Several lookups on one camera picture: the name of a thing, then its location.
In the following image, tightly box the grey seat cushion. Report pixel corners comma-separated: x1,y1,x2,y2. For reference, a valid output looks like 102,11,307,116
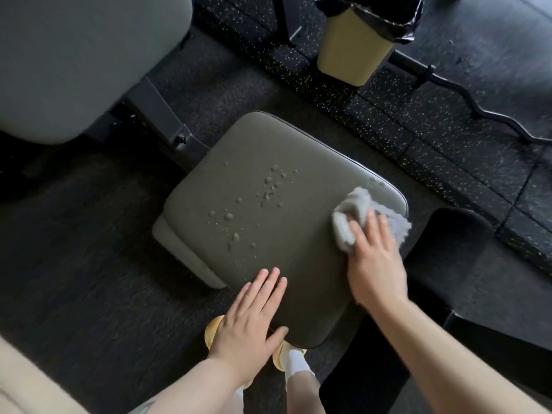
163,110,409,350

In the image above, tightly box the light grey seat base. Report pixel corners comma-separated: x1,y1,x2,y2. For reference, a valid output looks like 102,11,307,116
151,214,227,290

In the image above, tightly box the grey backrest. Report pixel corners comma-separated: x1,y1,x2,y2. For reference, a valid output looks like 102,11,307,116
0,0,194,146

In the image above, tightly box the grey microfibre cloth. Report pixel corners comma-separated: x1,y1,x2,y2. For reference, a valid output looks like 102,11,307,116
331,186,413,254

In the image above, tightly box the person's right hand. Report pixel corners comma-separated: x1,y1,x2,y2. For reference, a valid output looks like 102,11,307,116
347,209,409,313

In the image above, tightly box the yellow left shoe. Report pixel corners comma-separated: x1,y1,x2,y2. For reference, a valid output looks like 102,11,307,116
204,314,255,389

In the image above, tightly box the person's left hand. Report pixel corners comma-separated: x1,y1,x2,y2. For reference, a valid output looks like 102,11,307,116
206,267,289,389

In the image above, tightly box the white right sock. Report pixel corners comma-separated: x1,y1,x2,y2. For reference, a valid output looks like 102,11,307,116
284,348,316,382

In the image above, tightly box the yellow trash bin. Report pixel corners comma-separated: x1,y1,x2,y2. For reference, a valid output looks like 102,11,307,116
317,6,396,87

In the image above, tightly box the person's right forearm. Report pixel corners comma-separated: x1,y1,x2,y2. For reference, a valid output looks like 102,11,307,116
369,297,549,414

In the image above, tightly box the person's right leg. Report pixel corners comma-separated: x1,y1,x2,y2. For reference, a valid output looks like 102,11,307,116
286,370,327,414

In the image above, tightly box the yellow shoe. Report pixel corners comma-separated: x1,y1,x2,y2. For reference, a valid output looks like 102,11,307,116
272,340,308,372
204,314,255,389

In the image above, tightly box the yellow right shoe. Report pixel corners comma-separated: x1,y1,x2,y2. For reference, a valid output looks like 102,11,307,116
272,340,308,372

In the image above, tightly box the black curl barbell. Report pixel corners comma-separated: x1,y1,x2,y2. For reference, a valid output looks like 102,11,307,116
390,50,552,146

